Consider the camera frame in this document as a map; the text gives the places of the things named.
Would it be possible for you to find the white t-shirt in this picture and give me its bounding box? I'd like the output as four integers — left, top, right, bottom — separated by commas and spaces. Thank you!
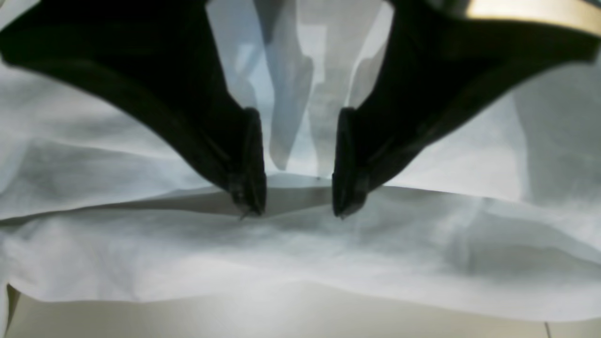
0, 0, 601, 329

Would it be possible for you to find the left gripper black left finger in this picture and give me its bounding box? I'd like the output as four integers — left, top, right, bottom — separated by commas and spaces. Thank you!
1, 0, 267, 216

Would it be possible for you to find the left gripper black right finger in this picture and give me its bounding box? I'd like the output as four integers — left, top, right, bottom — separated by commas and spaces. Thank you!
332, 0, 600, 218

